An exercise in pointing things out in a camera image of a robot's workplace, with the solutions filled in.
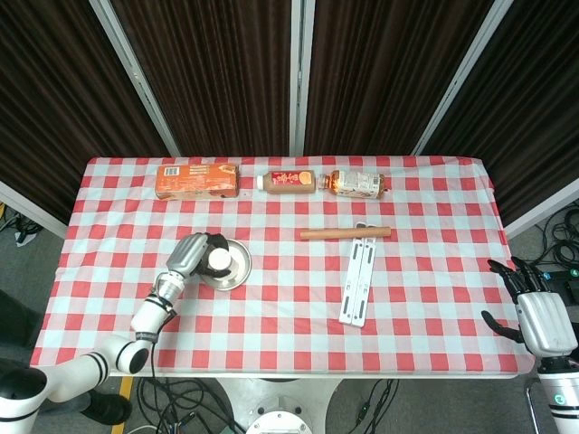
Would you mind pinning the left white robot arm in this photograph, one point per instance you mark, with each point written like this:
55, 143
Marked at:
149, 316

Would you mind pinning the amber tea bottle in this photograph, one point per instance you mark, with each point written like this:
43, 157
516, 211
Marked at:
355, 183

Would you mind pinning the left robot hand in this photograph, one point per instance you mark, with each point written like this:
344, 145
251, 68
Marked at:
185, 255

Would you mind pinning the black shoe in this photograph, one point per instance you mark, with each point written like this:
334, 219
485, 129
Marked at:
108, 407

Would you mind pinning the grey partition post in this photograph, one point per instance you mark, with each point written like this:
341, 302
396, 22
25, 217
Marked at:
300, 77
135, 77
461, 77

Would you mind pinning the round metal plate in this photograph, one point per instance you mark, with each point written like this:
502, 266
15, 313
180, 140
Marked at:
240, 262

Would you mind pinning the wooden rolling pin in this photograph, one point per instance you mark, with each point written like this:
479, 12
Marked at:
335, 234

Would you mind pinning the red white checkered tablecloth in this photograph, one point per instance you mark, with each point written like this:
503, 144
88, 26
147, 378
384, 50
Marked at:
289, 343

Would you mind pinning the white paper cup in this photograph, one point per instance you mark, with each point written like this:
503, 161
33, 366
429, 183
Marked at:
219, 260

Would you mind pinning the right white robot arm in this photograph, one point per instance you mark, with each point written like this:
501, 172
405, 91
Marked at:
561, 398

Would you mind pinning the orange cardboard box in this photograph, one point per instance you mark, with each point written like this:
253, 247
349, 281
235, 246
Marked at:
196, 181

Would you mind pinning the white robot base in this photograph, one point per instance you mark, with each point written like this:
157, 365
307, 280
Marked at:
278, 407

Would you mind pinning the black power strip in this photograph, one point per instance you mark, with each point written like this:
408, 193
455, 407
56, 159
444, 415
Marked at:
565, 280

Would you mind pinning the dark ribbed partition panel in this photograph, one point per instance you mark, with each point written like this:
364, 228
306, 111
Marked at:
534, 113
54, 99
389, 77
217, 77

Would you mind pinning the white folding stand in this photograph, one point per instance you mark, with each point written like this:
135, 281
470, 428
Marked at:
357, 285

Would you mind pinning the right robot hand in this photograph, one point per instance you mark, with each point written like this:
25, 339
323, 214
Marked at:
545, 323

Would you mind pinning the brown drink bottle white cap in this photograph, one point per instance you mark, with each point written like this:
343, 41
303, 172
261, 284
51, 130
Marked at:
287, 182

